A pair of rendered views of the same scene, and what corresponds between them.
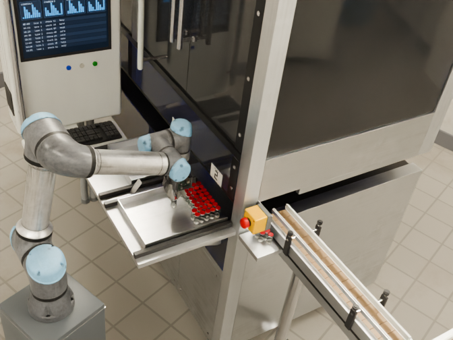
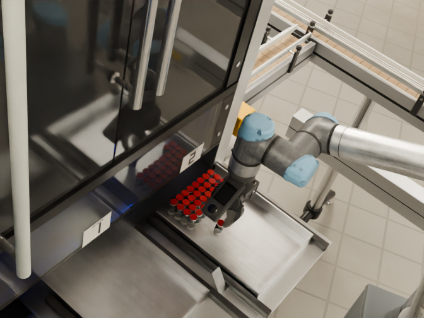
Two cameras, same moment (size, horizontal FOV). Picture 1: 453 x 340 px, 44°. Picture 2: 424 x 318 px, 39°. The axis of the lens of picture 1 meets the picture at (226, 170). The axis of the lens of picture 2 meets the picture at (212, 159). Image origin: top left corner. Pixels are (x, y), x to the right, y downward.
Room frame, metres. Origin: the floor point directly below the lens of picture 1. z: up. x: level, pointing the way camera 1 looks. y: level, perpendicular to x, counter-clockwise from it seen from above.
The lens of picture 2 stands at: (2.14, 1.04, 2.16)
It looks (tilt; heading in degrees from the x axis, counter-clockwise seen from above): 45 degrees down; 242
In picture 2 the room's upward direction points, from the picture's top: 17 degrees clockwise
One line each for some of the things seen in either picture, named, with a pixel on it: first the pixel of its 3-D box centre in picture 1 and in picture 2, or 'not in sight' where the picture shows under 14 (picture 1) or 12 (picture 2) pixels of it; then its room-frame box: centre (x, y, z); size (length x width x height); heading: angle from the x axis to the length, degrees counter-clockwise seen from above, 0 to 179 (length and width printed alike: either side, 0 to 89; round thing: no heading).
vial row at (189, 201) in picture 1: (192, 204); (210, 206); (1.62, 0.11, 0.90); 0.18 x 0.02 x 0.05; 36
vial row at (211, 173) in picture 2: (207, 199); (191, 191); (1.66, 0.06, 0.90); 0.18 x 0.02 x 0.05; 36
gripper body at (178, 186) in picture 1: (178, 172); (238, 182); (1.60, 0.17, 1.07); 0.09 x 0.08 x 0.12; 35
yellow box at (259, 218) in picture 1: (256, 218); (236, 117); (1.49, -0.13, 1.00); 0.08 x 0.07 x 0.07; 126
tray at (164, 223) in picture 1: (172, 211); (235, 226); (1.57, 0.18, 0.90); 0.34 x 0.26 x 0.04; 126
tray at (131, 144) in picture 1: (156, 155); (120, 282); (1.90, 0.31, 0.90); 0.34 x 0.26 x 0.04; 126
